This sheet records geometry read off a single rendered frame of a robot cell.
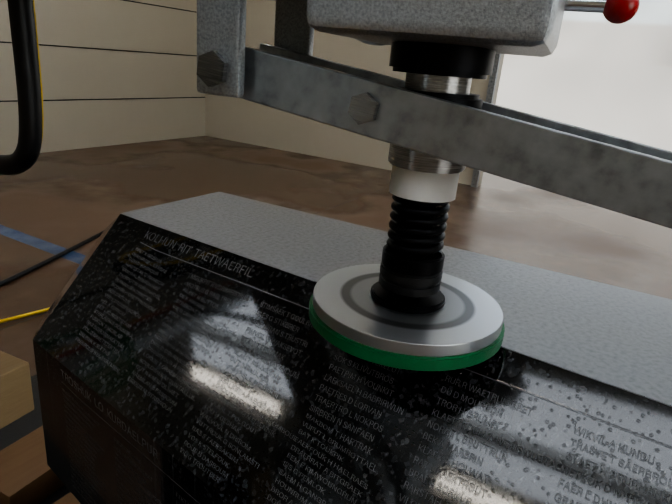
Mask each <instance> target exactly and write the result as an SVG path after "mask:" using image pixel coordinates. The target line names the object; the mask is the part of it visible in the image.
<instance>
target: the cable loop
mask: <svg viewBox="0 0 672 504"><path fill-rule="evenodd" d="M7 2H8V11H9V20H10V29H11V38H12V48H13V57H14V66H15V76H16V86H17V98H18V116H19V133H18V143H17V147H16V149H15V151H14V152H13V153H12V154H10V155H0V175H17V174H21V173H23V172H25V171H26V170H28V169H30V168H31V167H32V166H33V165H34V164H35V162H36V161H37V159H38V157H39V154H40V150H41V145H42V140H43V128H44V110H43V90H42V77H41V65H40V55H39V44H38V33H37V23H36V12H35V1H34V0H7Z"/></svg>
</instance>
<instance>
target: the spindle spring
mask: <svg viewBox="0 0 672 504"><path fill-rule="evenodd" d="M392 198H393V200H394V201H393V202H392V204H391V208H392V209H393V211H391V213H390V217H391V219H392V220H390V222H389V227H390V228H391V229H389V230H388V233H387V234H388V237H389V238H388V239H387V241H386V243H387V246H388V247H389V248H390V249H392V250H394V251H397V252H400V253H404V254H410V255H430V254H434V253H435V254H434V255H440V256H442V254H443V253H442V249H443V247H444V241H443V240H444V238H445V232H444V231H445V230H446V228H447V223H446V221H447V220H448V218H449V217H448V213H447V212H448V211H449V209H450V205H449V202H445V203H430V202H420V201H413V200H408V199H404V198H401V197H398V196H395V195H392ZM404 204H406V205H411V206H421V207H434V206H437V208H431V209H422V208H412V207H406V206H404ZM438 206H441V207H438ZM402 214H404V215H410V216H417V217H434V216H435V218H430V219H419V218H410V217H405V216H402ZM439 216H440V217H439ZM401 224H406V225H412V226H434V227H432V228H413V227H407V226H402V225H401ZM437 225H439V226H437ZM400 233H401V234H405V235H411V236H432V237H429V238H413V237H407V236H402V235H399V234H400ZM397 243H403V244H409V245H431V246H429V247H411V246H404V245H400V244H397Z"/></svg>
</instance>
